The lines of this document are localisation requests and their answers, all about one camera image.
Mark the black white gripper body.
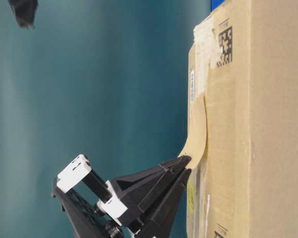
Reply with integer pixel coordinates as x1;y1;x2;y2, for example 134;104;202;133
52;154;139;238

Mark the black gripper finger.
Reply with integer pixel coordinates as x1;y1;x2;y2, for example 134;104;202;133
111;155;191;225
136;169;192;238

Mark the brown tape strip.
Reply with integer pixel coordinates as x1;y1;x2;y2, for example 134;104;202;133
179;92;207;169

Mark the brown cardboard box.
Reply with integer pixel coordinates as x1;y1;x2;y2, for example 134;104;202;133
186;0;298;238

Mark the blue table cloth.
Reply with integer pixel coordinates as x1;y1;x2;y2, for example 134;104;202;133
211;0;231;13

